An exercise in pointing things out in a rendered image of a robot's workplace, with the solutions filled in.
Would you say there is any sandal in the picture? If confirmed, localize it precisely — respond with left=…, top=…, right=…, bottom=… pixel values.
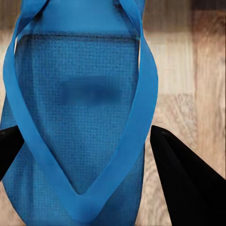
left=0, top=0, right=158, bottom=226

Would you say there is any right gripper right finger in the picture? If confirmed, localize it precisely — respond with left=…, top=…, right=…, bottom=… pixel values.
left=150, top=125, right=226, bottom=226

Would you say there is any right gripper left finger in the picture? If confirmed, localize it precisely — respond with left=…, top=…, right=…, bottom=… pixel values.
left=0, top=126, right=24, bottom=182

